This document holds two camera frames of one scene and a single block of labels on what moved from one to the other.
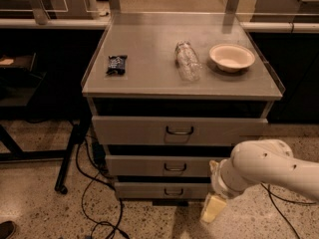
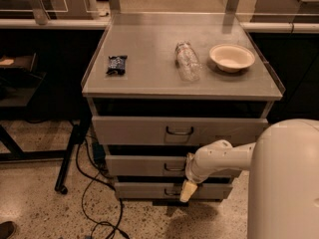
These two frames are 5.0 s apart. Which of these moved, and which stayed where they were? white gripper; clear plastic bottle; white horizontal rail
Moved: white gripper
Stayed: white horizontal rail; clear plastic bottle
